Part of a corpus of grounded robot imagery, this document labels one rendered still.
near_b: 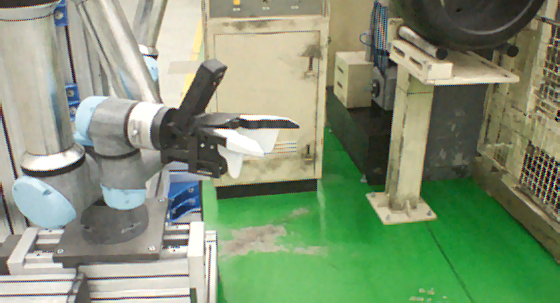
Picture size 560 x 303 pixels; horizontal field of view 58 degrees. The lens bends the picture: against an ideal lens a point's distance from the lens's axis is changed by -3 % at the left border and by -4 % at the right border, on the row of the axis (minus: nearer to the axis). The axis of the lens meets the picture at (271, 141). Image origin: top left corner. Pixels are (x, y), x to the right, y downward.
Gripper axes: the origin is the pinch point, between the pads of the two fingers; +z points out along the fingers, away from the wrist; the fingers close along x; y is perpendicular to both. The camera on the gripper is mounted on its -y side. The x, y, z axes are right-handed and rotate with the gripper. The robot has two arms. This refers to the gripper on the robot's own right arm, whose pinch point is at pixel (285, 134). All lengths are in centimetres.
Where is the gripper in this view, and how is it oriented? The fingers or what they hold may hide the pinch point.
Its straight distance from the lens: 73.9
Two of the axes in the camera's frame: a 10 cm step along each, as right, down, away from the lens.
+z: 9.3, 1.5, -3.3
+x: -3.6, 2.7, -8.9
